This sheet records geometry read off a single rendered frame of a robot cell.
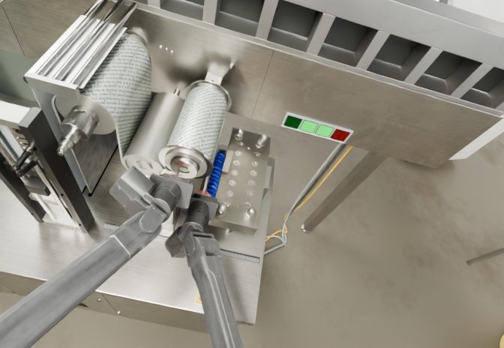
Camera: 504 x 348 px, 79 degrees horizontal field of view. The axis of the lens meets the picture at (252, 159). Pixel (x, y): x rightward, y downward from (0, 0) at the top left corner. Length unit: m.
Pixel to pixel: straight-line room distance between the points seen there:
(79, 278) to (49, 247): 0.62
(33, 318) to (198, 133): 0.51
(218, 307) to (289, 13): 0.78
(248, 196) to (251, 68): 0.43
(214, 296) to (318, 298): 1.48
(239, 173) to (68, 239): 0.59
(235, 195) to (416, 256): 1.88
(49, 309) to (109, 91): 0.47
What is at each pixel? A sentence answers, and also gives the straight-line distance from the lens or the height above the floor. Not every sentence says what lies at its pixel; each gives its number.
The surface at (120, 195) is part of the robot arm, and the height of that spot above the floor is 1.38.
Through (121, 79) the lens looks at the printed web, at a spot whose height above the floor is 1.39.
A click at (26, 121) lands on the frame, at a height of 1.44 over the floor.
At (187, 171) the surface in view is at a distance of 0.83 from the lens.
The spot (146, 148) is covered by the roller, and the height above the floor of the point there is 1.23.
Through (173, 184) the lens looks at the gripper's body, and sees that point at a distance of 0.73.
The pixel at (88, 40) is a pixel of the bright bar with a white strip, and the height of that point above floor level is 1.46.
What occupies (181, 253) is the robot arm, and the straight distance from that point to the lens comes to 0.87.
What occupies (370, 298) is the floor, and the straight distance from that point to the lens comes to 2.35.
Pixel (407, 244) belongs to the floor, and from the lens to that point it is 2.68.
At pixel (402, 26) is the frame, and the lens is 0.92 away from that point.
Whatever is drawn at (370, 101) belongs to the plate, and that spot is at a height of 1.36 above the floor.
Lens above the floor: 1.95
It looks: 53 degrees down
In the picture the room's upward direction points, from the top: 22 degrees clockwise
